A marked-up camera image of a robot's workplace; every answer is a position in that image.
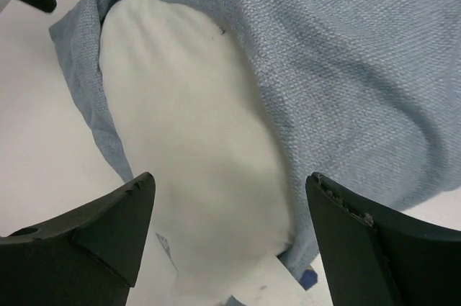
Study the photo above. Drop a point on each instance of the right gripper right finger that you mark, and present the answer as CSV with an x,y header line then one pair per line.
x,y
373,255

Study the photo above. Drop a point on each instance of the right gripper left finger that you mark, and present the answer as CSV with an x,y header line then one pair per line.
x,y
89,256

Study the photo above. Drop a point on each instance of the white pillow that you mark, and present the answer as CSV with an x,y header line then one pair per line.
x,y
186,106

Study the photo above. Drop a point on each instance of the blue patterned pillowcase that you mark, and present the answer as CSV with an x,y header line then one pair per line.
x,y
365,91

